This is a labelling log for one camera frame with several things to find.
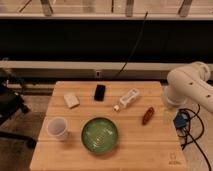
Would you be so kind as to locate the white plastic bottle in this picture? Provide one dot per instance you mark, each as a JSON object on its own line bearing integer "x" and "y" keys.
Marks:
{"x": 127, "y": 99}

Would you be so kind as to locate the green ceramic bowl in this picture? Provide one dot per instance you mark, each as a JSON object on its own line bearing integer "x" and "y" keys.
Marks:
{"x": 99, "y": 135}

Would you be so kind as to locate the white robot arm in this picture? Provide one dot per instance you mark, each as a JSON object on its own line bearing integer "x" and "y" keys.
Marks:
{"x": 189, "y": 82}

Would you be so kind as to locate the black rectangular phone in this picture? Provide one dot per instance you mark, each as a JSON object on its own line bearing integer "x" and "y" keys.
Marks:
{"x": 99, "y": 93}

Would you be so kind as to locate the white rectangular block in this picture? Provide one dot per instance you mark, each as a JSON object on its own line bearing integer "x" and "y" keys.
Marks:
{"x": 71, "y": 100}

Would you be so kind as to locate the red brown oblong object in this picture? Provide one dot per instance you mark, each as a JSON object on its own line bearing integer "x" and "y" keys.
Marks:
{"x": 148, "y": 115}

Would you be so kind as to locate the translucent plastic cup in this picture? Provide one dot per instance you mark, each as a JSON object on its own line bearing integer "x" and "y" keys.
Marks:
{"x": 57, "y": 127}

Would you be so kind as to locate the blue box on floor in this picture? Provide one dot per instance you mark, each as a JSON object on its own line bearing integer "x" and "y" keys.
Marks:
{"x": 179, "y": 121}

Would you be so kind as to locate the black chair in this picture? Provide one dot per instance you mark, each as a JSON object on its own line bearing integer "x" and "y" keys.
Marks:
{"x": 10, "y": 102}

